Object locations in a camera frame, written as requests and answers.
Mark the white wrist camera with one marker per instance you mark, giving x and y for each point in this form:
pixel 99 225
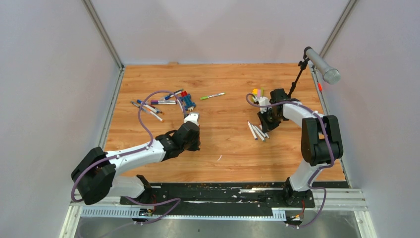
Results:
pixel 192 117
pixel 263 102

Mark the silver microphone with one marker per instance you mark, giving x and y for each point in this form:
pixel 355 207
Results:
pixel 329 74

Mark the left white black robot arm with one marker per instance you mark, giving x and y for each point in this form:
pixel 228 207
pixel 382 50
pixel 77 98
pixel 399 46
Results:
pixel 99 174

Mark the blue capped pen left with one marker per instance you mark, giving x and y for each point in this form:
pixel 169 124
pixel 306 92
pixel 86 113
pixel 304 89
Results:
pixel 152 108

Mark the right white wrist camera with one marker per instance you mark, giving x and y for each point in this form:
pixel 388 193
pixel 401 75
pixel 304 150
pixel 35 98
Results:
pixel 263 102

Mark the colourful block stack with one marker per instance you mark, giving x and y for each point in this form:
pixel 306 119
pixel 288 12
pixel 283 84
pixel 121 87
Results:
pixel 257 92

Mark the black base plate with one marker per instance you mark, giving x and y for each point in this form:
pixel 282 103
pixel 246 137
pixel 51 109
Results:
pixel 222 199

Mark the blue capped pen upper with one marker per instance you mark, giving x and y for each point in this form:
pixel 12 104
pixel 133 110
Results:
pixel 169 96

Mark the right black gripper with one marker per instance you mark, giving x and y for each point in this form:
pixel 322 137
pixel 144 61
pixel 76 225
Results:
pixel 267 126

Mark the grey pen far left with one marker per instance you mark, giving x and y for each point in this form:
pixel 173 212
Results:
pixel 138 106

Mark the blue capped pen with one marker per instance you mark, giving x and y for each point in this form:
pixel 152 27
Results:
pixel 169 96
pixel 152 108

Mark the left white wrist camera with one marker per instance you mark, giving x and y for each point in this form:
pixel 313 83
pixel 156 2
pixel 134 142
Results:
pixel 192 117

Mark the black microphone stand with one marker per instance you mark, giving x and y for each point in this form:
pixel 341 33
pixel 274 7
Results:
pixel 303 65

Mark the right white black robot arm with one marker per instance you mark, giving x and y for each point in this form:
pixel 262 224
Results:
pixel 321 142

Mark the blue red block toy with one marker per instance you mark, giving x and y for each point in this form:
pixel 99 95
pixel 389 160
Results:
pixel 187 101

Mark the white pen body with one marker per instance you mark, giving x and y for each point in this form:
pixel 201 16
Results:
pixel 252 130

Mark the green capped white pen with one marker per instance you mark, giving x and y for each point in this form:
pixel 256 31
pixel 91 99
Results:
pixel 212 96

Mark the orange capped pen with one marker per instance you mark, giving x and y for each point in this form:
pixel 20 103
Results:
pixel 156 116

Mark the black capped pen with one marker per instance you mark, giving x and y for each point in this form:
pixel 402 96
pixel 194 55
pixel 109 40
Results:
pixel 264 133

